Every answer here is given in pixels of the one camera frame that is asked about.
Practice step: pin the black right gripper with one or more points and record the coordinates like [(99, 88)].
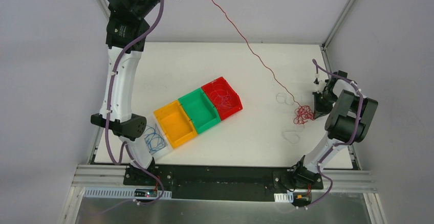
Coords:
[(320, 100)]

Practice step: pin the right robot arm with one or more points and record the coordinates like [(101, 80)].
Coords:
[(350, 114)]

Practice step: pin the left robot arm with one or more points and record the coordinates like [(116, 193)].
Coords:
[(130, 22)]

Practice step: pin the red plastic bin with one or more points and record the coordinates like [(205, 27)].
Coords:
[(223, 97)]

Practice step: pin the green plastic bin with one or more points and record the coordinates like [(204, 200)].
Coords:
[(200, 110)]

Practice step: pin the yellow plastic bin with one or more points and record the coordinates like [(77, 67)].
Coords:
[(175, 124)]

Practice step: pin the clear plastic bin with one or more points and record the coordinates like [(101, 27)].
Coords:
[(155, 139)]

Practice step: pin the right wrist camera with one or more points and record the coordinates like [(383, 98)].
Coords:
[(319, 84)]

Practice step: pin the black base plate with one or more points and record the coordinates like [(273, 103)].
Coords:
[(220, 182)]

